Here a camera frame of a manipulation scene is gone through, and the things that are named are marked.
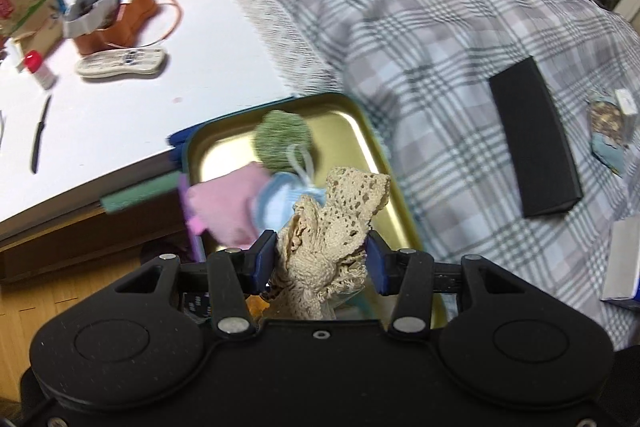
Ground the brown leather organizer tray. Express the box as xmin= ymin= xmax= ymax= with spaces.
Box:
xmin=70 ymin=0 xmax=158 ymax=56

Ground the black pen knife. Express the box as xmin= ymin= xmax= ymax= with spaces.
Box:
xmin=30 ymin=95 xmax=52 ymax=174

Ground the white remote control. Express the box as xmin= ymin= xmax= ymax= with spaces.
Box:
xmin=75 ymin=48 xmax=167 ymax=79

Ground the grey plaid bed cover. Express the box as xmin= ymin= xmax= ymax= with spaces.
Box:
xmin=235 ymin=0 xmax=639 ymax=348

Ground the beige crochet lace cloth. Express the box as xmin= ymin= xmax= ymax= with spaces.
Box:
xmin=266 ymin=167 xmax=390 ymax=321

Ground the pink drawstring cloth pouch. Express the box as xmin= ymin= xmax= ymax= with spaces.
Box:
xmin=186 ymin=161 xmax=271 ymax=248

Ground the orange cord loop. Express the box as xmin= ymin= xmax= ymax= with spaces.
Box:
xmin=106 ymin=0 xmax=182 ymax=49

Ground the gold metal tin tray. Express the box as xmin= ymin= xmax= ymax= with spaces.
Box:
xmin=180 ymin=92 xmax=449 ymax=331

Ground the green crochet round scrubber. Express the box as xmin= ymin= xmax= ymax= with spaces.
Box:
xmin=253 ymin=109 xmax=312 ymax=171

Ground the green foam edge guard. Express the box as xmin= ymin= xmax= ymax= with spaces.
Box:
xmin=100 ymin=171 xmax=181 ymax=215

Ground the red cap white bottle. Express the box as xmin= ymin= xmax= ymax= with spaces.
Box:
xmin=23 ymin=51 xmax=56 ymax=90

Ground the white grey strap band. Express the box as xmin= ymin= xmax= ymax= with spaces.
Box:
xmin=63 ymin=0 xmax=122 ymax=39

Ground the blue Tempo tissue box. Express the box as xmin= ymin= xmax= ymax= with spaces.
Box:
xmin=601 ymin=216 xmax=640 ymax=311

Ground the sachet pouch with blue sock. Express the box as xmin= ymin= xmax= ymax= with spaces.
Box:
xmin=588 ymin=90 xmax=625 ymax=176

